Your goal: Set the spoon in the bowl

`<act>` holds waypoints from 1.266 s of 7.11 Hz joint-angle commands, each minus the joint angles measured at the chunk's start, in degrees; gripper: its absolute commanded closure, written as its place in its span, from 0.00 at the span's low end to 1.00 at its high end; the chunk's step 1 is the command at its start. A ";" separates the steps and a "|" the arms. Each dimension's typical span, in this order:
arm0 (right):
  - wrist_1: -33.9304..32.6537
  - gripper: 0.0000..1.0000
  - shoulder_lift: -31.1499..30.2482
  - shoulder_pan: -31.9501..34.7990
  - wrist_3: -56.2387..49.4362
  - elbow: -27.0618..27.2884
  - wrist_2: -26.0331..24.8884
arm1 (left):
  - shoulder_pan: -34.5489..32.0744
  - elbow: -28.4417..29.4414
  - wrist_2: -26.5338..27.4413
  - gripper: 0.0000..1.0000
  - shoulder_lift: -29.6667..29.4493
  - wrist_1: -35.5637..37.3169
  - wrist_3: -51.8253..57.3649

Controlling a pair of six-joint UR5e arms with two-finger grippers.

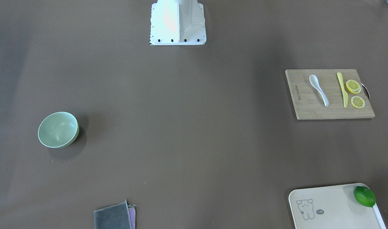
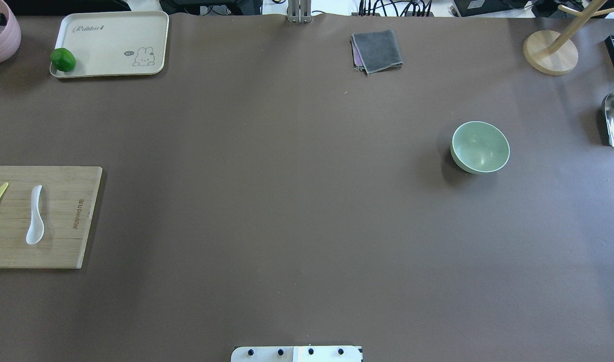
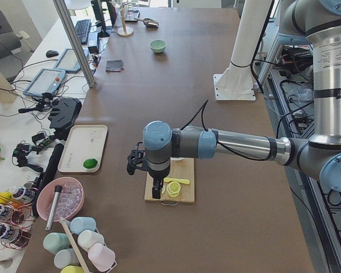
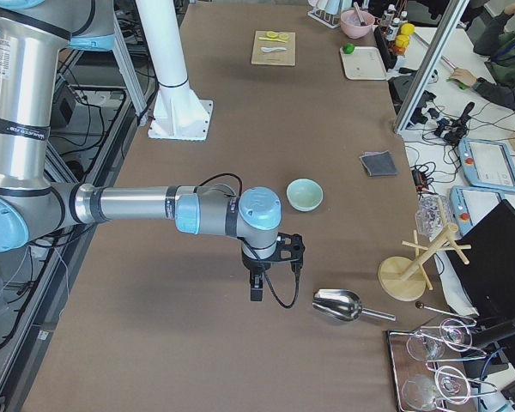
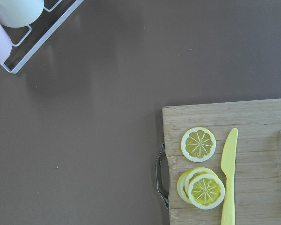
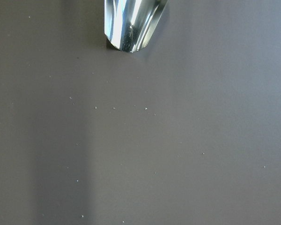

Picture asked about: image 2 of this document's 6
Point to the grey folded cloth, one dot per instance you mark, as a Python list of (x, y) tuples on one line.
[(375, 51)]

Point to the cream rabbit tray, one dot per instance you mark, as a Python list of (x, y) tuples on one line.
[(114, 43)]

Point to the light green bowl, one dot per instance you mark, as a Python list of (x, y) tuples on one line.
[(479, 148)]

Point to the bamboo cutting board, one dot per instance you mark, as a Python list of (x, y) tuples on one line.
[(66, 205)]

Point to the pink ribbed bowl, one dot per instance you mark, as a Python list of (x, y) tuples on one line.
[(10, 36)]

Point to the wooden mug tree stand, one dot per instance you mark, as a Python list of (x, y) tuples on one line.
[(554, 53)]

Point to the white ceramic spoon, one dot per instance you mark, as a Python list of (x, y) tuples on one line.
[(36, 227)]

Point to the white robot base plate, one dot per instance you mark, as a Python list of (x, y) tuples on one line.
[(298, 353)]

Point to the aluminium frame post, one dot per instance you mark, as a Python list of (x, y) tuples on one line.
[(299, 11)]

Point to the green lime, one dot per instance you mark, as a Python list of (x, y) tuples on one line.
[(63, 60)]

